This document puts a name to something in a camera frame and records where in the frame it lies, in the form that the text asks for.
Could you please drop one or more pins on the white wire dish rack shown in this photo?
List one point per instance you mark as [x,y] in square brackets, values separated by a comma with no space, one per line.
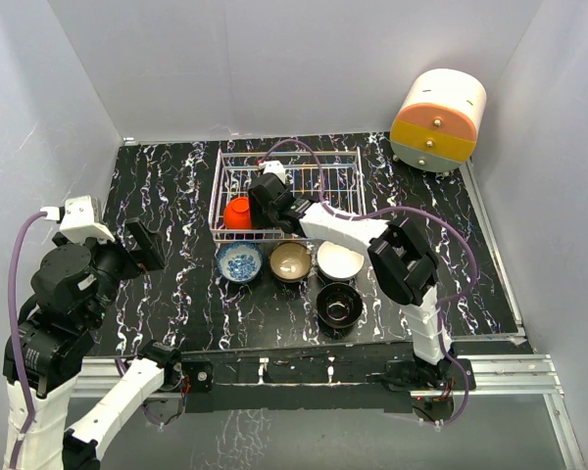
[340,173]

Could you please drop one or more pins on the orange bowl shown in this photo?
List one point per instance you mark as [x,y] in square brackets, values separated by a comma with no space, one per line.
[237,214]

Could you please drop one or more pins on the blue floral white bowl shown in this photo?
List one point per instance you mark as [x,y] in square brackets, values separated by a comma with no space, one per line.
[240,262]

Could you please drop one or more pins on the brown bowl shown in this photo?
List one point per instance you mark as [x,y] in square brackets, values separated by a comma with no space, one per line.
[290,262]

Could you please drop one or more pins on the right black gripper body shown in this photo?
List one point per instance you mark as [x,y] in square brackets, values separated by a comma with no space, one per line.
[262,217]

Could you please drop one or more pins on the black glossy bowl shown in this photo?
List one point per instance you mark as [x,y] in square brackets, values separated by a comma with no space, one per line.
[339,305]

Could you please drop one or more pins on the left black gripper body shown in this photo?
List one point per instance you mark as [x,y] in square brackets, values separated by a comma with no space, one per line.
[115,261]

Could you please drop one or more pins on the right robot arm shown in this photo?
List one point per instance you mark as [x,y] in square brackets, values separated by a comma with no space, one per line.
[403,263]

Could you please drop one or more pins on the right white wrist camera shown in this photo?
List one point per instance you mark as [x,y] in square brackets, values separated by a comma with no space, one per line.
[272,171]

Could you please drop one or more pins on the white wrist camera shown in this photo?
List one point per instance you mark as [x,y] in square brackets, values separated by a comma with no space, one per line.
[79,219]
[272,171]

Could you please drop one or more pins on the aluminium frame rail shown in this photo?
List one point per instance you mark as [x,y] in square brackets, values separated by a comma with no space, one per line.
[514,419]

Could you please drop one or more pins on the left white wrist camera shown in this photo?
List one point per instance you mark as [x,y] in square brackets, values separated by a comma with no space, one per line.
[79,219]

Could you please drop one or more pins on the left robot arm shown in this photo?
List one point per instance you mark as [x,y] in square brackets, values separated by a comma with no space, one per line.
[51,333]

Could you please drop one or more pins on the pastel round drawer cabinet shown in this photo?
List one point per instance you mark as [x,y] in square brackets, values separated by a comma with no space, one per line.
[437,127]

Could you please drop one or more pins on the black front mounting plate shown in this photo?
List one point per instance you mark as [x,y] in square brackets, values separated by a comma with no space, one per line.
[321,382]

